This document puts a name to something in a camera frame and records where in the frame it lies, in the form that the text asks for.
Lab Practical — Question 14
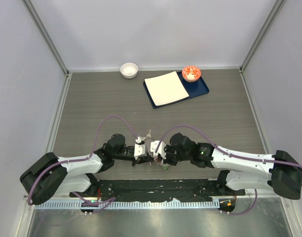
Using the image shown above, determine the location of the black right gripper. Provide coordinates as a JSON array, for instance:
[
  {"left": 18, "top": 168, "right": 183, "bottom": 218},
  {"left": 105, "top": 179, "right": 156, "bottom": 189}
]
[{"left": 158, "top": 145, "right": 191, "bottom": 166}]

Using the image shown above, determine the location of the metal key organizer blue handle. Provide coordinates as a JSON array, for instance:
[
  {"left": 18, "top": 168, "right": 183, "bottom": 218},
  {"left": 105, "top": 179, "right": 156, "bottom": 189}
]
[{"left": 154, "top": 158, "right": 169, "bottom": 170}]

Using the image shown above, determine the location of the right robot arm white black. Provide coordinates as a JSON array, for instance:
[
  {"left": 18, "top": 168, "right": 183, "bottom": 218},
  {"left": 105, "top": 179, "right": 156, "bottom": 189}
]
[{"left": 153, "top": 133, "right": 302, "bottom": 200}]

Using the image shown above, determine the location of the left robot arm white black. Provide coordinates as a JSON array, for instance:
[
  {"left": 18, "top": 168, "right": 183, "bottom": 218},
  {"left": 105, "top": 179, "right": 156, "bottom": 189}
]
[{"left": 19, "top": 133, "right": 152, "bottom": 205}]

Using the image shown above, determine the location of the loose silver key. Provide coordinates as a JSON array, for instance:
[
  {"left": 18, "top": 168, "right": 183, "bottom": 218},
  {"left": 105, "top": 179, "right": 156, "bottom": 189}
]
[{"left": 146, "top": 129, "right": 152, "bottom": 139}]

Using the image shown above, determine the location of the white square plate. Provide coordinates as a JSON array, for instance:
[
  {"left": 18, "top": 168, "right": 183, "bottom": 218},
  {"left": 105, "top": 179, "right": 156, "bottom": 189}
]
[{"left": 144, "top": 71, "right": 189, "bottom": 106}]

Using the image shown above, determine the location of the dark blue tray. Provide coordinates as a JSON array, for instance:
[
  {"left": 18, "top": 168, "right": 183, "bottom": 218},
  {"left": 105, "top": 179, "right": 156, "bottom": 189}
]
[{"left": 143, "top": 71, "right": 209, "bottom": 109}]

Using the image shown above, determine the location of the white bowl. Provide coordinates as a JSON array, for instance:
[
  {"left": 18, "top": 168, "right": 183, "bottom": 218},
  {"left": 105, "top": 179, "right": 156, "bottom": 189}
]
[{"left": 120, "top": 63, "right": 138, "bottom": 79}]

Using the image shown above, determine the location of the orange patterned bowl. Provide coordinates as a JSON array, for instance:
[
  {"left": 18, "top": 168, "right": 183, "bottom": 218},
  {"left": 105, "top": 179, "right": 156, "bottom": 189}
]
[{"left": 182, "top": 66, "right": 202, "bottom": 82}]

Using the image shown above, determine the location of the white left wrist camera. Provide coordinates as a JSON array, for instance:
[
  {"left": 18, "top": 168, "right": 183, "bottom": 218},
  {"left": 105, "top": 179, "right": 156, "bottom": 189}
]
[{"left": 134, "top": 136, "right": 147, "bottom": 160}]

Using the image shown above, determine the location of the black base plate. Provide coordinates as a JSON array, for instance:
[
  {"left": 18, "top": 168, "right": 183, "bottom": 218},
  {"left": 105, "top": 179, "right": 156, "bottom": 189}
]
[{"left": 78, "top": 179, "right": 245, "bottom": 202}]

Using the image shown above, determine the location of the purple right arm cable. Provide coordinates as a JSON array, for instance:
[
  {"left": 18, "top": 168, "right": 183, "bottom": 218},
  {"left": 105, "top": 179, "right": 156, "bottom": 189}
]
[{"left": 155, "top": 125, "right": 302, "bottom": 215}]

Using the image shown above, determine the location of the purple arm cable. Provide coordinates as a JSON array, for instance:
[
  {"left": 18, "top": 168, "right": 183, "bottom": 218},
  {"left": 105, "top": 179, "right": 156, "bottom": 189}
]
[
  {"left": 155, "top": 125, "right": 302, "bottom": 215},
  {"left": 27, "top": 115, "right": 141, "bottom": 214}
]

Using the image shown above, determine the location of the slotted cable duct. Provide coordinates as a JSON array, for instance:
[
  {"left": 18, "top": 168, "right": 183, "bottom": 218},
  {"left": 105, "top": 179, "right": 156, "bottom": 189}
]
[{"left": 34, "top": 199, "right": 219, "bottom": 210}]

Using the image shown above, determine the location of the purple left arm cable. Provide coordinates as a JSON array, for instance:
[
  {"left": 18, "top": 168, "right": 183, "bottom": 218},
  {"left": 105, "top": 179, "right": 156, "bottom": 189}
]
[{"left": 27, "top": 115, "right": 141, "bottom": 214}]

